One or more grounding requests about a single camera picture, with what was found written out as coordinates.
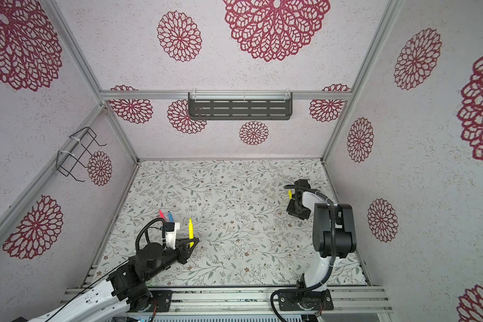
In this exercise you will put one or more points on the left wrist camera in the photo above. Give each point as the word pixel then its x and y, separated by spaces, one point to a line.
pixel 170 237

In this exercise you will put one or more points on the black wire wall basket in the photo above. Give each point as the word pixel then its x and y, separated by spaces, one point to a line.
pixel 68 160

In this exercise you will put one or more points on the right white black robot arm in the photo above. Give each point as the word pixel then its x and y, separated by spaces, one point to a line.
pixel 333 230

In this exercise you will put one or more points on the dark metal wall shelf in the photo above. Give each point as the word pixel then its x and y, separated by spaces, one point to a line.
pixel 242 107

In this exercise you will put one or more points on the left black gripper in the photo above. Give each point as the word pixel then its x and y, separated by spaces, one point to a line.
pixel 182 249

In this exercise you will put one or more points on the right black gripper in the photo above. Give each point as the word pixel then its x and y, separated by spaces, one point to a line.
pixel 291 210

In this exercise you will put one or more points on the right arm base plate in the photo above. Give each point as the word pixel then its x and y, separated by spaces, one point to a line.
pixel 305 301

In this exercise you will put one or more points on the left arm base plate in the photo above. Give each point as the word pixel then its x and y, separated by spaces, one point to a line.
pixel 160 301

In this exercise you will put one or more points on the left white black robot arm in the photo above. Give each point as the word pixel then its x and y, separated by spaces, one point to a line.
pixel 125 289

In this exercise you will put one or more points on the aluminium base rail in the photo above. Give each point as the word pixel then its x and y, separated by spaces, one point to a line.
pixel 256 300

